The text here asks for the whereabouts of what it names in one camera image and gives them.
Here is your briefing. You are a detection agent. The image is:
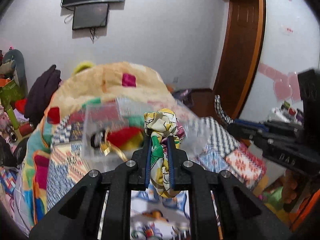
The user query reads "floral yellow cloth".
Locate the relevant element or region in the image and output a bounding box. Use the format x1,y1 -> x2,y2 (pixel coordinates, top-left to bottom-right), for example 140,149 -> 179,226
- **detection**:
144,108 -> 184,198

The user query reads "black white underwear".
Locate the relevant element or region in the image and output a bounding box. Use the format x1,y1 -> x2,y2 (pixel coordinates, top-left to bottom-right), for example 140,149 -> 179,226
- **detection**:
90,129 -> 106,149

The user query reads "red drawstring pouch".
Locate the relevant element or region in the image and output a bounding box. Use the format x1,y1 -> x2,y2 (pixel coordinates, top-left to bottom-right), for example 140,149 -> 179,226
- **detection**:
106,127 -> 144,150

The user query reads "clear plastic storage bin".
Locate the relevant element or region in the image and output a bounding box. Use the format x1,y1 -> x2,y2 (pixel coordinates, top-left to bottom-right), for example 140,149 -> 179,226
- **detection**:
80,98 -> 209,172

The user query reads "purple grey backpack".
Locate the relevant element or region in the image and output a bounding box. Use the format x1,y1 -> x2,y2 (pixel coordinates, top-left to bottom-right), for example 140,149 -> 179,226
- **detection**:
172,89 -> 194,108

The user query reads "wooden door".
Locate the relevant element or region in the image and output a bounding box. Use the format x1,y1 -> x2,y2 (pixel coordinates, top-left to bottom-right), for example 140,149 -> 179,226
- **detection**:
213,0 -> 266,118

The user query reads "patchwork patterned bedspread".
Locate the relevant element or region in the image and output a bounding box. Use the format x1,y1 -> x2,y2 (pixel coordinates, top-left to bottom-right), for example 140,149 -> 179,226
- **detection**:
47,114 -> 266,239

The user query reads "white wardrobe sliding door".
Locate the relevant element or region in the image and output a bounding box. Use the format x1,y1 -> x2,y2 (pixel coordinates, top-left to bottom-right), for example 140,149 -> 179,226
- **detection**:
240,0 -> 319,121

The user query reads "black plastic bag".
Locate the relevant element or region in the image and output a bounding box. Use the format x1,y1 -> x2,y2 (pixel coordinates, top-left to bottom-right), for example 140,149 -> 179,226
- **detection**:
1,137 -> 29,168

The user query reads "red cylinder can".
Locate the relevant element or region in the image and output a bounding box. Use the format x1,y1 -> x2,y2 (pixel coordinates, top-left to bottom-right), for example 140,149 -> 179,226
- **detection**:
19,122 -> 34,137

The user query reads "green bottle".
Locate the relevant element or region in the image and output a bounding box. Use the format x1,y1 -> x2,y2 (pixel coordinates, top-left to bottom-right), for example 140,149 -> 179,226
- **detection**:
6,106 -> 20,130

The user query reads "red plush cushion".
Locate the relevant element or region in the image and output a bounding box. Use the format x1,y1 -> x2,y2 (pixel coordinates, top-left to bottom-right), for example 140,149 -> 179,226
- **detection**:
14,98 -> 27,114

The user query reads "dark purple jacket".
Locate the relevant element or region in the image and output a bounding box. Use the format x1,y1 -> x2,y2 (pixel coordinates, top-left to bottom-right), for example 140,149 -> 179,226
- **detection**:
24,64 -> 61,128

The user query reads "beige fleece blanket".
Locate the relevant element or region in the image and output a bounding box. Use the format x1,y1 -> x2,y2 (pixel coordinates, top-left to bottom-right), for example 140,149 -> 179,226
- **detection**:
22,62 -> 176,226

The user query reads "green storage box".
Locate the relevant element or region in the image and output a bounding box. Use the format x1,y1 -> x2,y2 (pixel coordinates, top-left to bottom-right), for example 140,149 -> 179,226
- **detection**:
1,80 -> 25,108

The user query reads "yellow chair back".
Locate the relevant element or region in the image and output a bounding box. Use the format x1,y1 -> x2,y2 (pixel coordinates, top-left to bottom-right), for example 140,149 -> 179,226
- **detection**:
72,61 -> 95,75

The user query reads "grey green plush toy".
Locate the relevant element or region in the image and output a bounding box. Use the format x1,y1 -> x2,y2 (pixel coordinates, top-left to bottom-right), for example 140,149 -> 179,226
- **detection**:
1,49 -> 28,95

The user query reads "small wall monitor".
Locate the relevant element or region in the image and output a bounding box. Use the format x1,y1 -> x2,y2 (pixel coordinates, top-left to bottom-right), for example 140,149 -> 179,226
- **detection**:
72,3 -> 109,30

